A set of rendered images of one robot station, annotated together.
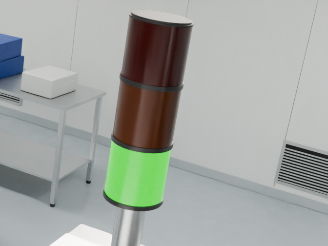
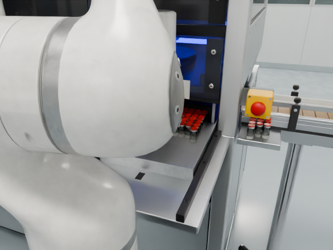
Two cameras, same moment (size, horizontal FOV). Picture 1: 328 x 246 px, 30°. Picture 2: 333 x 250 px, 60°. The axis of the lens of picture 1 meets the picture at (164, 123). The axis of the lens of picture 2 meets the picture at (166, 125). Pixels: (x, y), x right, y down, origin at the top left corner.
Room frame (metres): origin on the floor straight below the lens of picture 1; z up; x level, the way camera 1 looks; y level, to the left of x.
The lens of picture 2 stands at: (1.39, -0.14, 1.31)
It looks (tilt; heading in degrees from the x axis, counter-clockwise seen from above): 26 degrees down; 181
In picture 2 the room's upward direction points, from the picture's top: straight up
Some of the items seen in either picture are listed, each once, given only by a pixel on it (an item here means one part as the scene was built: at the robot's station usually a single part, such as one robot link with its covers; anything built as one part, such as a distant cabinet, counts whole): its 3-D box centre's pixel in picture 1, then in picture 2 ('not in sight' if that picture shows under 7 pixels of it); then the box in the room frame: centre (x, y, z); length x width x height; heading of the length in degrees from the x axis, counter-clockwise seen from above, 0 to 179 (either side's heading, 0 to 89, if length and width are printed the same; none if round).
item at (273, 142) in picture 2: not in sight; (259, 134); (0.55, 0.16, 0.87); 0.14 x 0.13 x 0.02; 160
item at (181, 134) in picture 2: not in sight; (171, 127); (0.57, -0.13, 0.91); 0.18 x 0.02 x 0.05; 70
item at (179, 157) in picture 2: not in sight; (166, 135); (0.61, -0.14, 0.90); 0.34 x 0.26 x 0.04; 160
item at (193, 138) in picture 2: not in sight; (193, 135); (0.62, -0.06, 0.91); 0.02 x 0.02 x 0.05
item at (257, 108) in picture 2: not in sight; (257, 108); (0.63, 0.12, 0.99); 0.04 x 0.04 x 0.04; 70
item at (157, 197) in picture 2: not in sight; (106, 144); (0.62, -0.33, 0.87); 0.70 x 0.48 x 0.02; 70
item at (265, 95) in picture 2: not in sight; (259, 102); (0.58, 0.13, 1.00); 0.08 x 0.07 x 0.07; 160
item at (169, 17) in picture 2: not in sight; (157, 37); (0.63, -0.17, 1.19); 0.09 x 0.08 x 0.13; 82
